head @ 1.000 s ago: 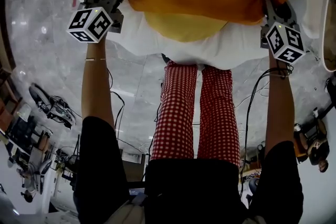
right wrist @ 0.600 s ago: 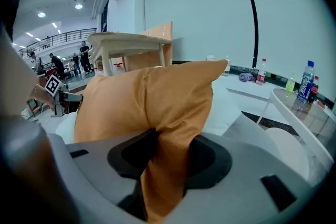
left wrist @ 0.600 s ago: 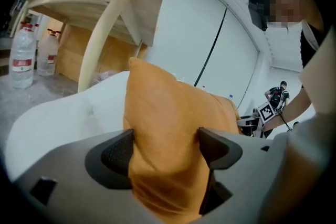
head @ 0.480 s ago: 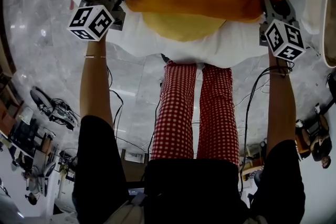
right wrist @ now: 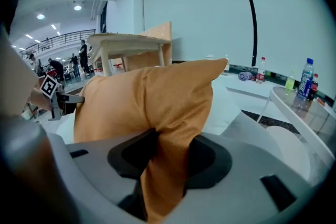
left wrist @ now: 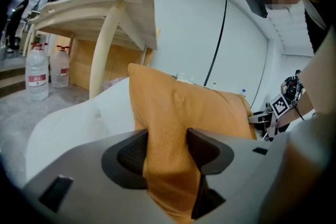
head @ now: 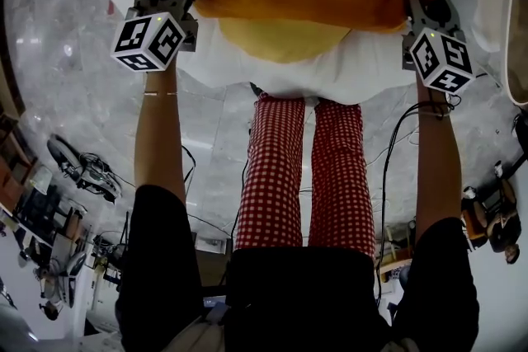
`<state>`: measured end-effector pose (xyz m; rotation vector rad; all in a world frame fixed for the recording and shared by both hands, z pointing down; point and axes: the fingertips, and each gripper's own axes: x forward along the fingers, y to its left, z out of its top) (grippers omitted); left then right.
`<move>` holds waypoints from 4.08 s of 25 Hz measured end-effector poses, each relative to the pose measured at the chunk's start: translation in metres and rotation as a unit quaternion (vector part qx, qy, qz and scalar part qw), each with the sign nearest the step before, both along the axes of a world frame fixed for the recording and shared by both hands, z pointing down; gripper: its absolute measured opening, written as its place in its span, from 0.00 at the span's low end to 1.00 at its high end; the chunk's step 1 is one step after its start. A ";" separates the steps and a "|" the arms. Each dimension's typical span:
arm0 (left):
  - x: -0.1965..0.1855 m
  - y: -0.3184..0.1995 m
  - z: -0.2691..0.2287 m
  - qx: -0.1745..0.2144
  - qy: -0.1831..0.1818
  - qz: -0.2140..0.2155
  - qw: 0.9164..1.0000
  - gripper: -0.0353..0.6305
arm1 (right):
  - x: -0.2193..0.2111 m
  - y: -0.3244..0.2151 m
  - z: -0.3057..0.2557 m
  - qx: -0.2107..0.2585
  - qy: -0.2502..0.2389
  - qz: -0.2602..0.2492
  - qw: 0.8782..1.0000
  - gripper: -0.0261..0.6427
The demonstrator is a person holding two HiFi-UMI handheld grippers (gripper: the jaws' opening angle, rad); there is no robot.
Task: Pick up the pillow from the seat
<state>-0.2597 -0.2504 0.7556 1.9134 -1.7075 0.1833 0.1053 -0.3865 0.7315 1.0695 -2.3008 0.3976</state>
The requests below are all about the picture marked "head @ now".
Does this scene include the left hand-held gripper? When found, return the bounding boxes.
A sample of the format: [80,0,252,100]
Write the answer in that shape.
[110,0,203,73]

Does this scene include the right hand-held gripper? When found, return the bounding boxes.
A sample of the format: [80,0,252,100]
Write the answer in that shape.
[402,0,475,95]

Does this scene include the person's right forearm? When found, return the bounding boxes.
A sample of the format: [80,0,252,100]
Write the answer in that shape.
[414,77,465,244]

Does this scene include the person's left forearm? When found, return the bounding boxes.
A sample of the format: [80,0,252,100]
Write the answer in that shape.
[134,68,186,205]

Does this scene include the white egg-shaped floor cushion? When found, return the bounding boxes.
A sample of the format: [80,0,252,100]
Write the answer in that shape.
[101,0,511,106]

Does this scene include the round white side table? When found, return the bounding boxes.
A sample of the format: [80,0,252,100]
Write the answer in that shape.
[501,0,528,108]

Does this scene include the red checked trousers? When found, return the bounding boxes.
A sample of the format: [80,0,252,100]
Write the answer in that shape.
[233,91,376,259]

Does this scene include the clear plastic cup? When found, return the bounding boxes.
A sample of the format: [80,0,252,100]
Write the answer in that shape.
[31,167,54,195]

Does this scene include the person's black shirt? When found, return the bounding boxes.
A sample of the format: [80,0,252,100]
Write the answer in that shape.
[115,184,482,352]

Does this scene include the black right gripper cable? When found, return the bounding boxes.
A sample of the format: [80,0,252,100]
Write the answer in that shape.
[381,92,462,302]

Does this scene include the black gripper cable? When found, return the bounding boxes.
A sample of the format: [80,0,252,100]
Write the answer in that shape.
[181,143,197,195]
[381,92,462,302]

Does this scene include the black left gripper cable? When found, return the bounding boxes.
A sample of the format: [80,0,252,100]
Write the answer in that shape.
[181,143,197,195]

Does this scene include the black waist recorder box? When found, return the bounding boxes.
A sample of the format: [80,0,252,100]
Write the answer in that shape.
[201,294,228,310]

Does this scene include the beige left shoulder strap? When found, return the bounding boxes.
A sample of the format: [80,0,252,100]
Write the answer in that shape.
[164,307,228,352]

